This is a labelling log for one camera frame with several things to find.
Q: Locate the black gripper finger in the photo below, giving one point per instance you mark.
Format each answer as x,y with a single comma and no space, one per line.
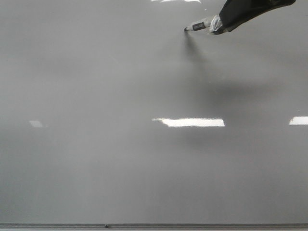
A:
236,12

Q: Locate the white taped whiteboard marker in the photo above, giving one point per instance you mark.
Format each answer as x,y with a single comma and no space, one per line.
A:
213,25

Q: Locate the white glossy whiteboard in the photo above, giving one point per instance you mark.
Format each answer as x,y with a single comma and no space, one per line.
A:
111,113

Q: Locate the grey aluminium whiteboard frame rail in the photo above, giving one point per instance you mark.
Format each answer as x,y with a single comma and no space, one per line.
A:
155,226

